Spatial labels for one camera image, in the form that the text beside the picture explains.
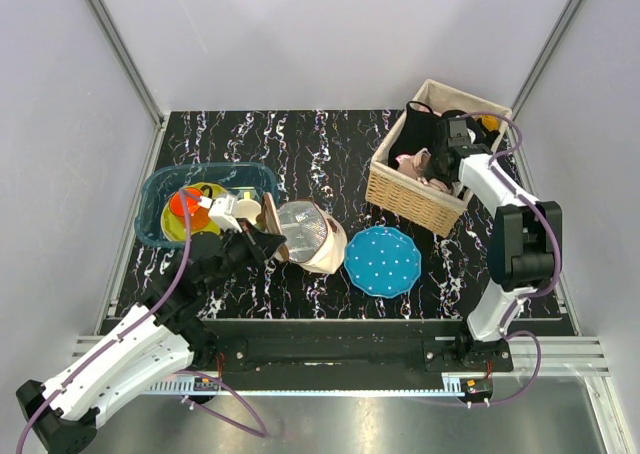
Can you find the teal plastic tub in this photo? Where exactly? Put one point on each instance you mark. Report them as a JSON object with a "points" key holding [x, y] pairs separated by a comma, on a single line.
{"points": [[236, 178]]}

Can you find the pink beige bra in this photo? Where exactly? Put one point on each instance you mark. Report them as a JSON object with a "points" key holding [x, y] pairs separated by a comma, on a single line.
{"points": [[415, 167]]}

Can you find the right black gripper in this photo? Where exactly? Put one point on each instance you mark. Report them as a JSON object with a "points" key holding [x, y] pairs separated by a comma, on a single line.
{"points": [[436, 153]]}

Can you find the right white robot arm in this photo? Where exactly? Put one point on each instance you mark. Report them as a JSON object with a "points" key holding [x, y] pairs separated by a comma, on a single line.
{"points": [[524, 255]]}

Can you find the cream round laundry bag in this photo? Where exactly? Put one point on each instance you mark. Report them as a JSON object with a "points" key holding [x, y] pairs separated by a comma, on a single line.
{"points": [[315, 241]]}

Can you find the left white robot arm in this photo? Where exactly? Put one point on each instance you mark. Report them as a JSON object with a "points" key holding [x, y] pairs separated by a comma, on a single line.
{"points": [[160, 335]]}

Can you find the cream ceramic cup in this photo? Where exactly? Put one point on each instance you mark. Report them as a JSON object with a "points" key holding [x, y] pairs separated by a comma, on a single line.
{"points": [[247, 209]]}

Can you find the mustard yellow garment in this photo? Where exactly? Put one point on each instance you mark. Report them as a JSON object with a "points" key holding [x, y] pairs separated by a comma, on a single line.
{"points": [[489, 123]]}

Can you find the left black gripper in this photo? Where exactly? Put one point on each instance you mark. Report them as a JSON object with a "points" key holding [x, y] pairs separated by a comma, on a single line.
{"points": [[266, 243]]}

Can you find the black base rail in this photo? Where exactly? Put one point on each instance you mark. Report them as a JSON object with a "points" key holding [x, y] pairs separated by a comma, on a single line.
{"points": [[348, 355]]}

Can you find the black garment in basket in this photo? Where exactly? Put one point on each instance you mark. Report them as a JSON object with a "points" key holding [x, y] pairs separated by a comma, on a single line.
{"points": [[420, 130]]}

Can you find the blue polka dot plate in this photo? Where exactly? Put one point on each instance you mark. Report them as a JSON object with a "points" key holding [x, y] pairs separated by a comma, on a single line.
{"points": [[383, 262]]}

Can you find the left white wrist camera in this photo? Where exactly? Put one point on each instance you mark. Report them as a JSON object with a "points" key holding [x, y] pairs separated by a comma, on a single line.
{"points": [[221, 211]]}

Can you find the orange mug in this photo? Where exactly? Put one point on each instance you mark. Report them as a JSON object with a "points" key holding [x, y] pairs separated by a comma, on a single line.
{"points": [[198, 214]]}

